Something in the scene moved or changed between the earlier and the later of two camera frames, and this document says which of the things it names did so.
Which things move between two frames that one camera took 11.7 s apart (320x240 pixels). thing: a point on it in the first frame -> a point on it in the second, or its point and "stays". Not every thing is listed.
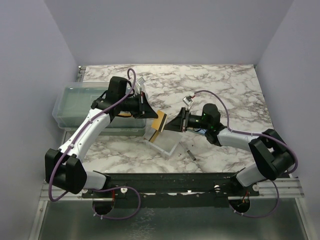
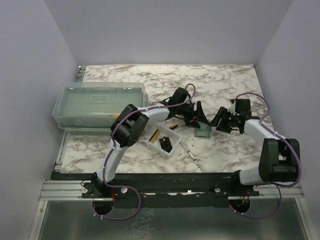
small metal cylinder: x=191 y=155 stays
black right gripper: x=180 y=123 -> x=222 y=127
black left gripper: x=144 y=110 -> x=190 y=121
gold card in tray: x=154 y=136 stays
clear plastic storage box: x=72 y=102 stays
